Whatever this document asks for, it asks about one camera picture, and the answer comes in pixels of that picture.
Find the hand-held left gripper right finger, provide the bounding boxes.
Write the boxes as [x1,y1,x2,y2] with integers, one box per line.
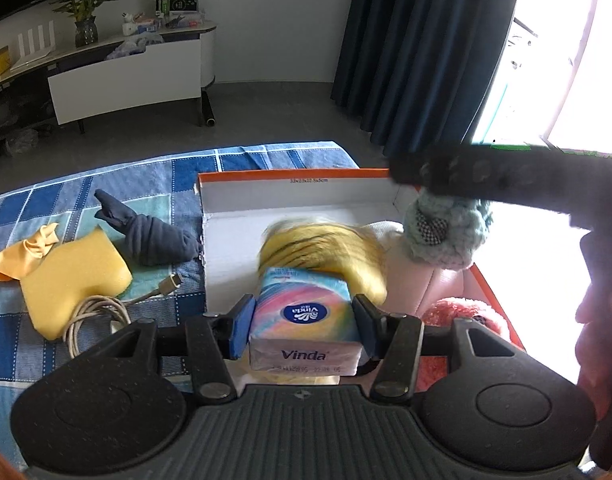
[352,295,512,402]

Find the pastel tissue pack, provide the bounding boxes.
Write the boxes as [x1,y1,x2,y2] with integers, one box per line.
[248,266,365,377]

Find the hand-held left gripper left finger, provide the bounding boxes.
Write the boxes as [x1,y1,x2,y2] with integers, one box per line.
[103,294,257,403]

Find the person's right hand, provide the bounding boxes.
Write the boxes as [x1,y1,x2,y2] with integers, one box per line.
[575,280,612,480]

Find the navy knotted cloth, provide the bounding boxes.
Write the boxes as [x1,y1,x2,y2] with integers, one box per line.
[94,188,203,266]

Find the black printed box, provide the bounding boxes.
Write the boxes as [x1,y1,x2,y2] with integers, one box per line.
[156,0,201,17]

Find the navy curtain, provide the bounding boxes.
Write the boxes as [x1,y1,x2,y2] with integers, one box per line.
[330,0,533,158]

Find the white tv cabinet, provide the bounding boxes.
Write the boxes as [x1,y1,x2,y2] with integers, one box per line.
[0,19,217,150]

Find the blue plaid tablecloth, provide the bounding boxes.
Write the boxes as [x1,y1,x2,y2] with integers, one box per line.
[0,141,361,466]

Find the clear plastic bag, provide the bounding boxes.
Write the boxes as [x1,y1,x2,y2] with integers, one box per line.
[3,129,40,157]

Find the white charging cable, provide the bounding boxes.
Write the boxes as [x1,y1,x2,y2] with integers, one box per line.
[60,272,187,359]

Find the green potted plant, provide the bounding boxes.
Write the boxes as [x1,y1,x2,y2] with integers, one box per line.
[50,0,120,49]

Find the white router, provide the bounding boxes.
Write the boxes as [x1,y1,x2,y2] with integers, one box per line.
[10,30,56,72]

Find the teal fluffy scrunchie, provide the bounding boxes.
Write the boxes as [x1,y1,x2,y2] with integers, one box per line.
[402,187,494,268]

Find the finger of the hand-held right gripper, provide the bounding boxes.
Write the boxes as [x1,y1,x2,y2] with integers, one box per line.
[388,142,547,209]

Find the orange white cardboard box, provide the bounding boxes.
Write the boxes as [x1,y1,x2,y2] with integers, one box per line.
[195,166,528,358]

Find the blue plastic bag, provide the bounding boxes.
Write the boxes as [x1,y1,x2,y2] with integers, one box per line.
[106,32,165,62]

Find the yellow knotted cloth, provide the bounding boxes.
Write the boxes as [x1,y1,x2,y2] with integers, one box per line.
[0,224,132,342]

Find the yellow striped plush toy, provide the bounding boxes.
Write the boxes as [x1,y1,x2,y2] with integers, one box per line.
[258,219,389,307]

